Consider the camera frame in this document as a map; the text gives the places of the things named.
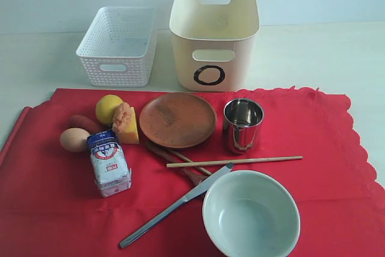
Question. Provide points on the yellow cheese wedge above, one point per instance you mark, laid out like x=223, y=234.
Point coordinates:
x=130, y=135

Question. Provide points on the yellow lemon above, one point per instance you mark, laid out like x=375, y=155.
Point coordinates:
x=105, y=108

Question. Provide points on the white blue packet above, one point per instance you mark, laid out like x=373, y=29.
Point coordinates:
x=112, y=174

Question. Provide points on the red sausage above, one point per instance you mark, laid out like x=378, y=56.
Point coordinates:
x=79, y=121

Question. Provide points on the brown egg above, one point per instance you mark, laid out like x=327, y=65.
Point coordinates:
x=74, y=140

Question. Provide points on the brown wooden plate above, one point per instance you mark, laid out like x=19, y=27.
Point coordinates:
x=178, y=120

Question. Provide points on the brown wooden chopstick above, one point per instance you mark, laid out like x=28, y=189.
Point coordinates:
x=186, y=159

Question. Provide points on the stainless steel cup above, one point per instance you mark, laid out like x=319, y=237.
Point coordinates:
x=242, y=124

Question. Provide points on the light wooden chopstick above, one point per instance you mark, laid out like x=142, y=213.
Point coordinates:
x=234, y=161

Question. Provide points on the brown wooden spoon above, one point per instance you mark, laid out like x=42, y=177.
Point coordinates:
x=161, y=151

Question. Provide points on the cream plastic bin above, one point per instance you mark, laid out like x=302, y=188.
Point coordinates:
x=213, y=42

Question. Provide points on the white perforated plastic basket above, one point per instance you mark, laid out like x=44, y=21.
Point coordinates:
x=119, y=47

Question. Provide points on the white ceramic bowl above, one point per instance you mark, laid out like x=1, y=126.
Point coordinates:
x=248, y=213

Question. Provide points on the stainless steel knife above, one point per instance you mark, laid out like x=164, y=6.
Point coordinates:
x=195, y=192

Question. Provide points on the red table cloth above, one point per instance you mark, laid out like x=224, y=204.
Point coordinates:
x=50, y=205

